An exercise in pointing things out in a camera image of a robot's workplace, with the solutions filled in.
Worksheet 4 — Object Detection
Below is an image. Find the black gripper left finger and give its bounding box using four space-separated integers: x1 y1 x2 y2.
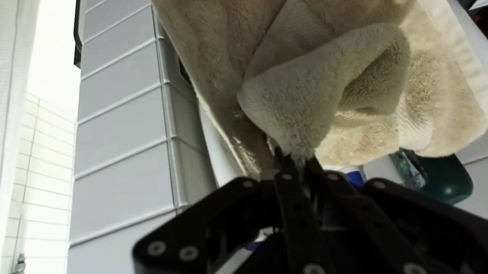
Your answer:
132 146 327 274

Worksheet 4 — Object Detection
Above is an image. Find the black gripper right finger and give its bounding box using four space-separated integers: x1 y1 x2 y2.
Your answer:
304 156 488 274

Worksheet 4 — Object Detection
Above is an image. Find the beige bath towel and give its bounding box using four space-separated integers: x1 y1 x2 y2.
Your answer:
151 0 488 172

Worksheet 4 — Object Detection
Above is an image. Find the dark green bottle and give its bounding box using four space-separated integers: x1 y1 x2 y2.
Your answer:
388 147 475 205

